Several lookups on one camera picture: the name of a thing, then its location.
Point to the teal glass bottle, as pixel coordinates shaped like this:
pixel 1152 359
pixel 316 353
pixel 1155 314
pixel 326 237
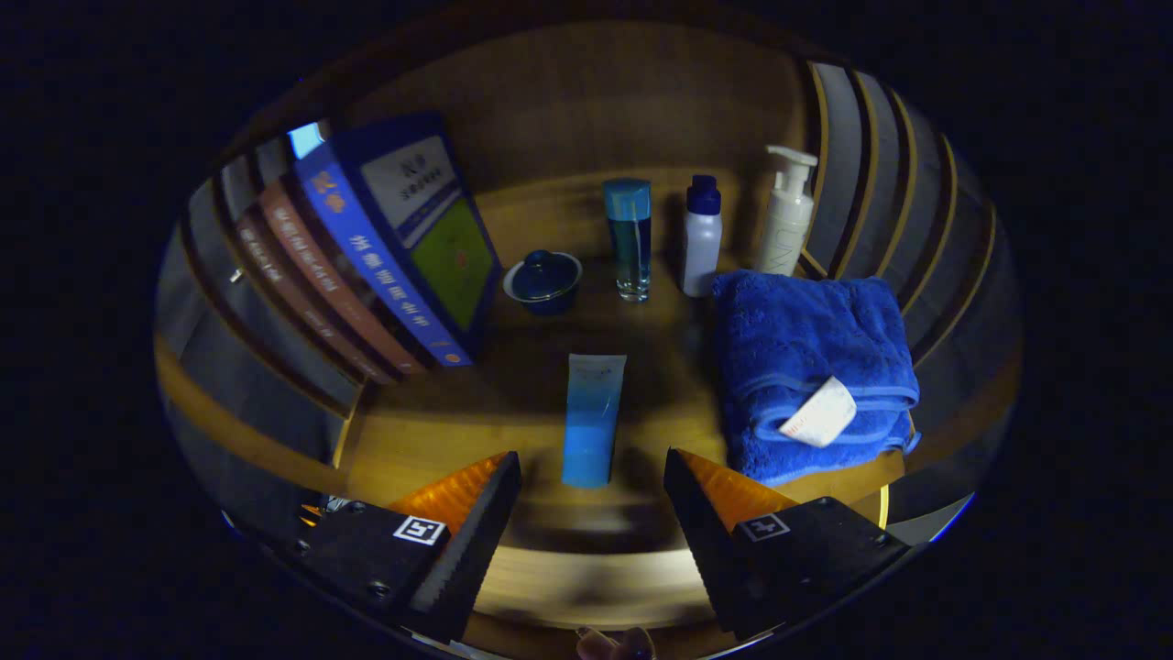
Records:
pixel 629 238

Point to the folded blue towel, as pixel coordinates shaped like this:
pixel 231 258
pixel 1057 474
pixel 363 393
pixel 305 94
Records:
pixel 797 339

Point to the blue white cream tube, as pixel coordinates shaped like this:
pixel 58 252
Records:
pixel 591 431

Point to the white pump bottle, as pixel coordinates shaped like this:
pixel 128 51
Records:
pixel 786 229

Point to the reddish brown book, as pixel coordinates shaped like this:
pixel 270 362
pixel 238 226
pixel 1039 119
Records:
pixel 330 275

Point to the blue lidded ceramic cup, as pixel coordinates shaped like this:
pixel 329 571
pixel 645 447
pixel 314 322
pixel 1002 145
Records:
pixel 542 280

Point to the white bottle with blue cap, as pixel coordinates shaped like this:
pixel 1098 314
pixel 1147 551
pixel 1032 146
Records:
pixel 701 247

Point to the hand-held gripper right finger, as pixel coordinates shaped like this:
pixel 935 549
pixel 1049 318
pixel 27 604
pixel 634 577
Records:
pixel 710 550

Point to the dark brown book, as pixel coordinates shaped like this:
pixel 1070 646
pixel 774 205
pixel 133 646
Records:
pixel 293 302

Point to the thick blue book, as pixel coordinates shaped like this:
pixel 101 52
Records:
pixel 431 229

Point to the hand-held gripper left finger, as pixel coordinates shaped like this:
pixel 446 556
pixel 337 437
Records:
pixel 472 555

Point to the wooden cabinet with slatted shelf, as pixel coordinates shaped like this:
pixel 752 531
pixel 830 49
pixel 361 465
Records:
pixel 586 110

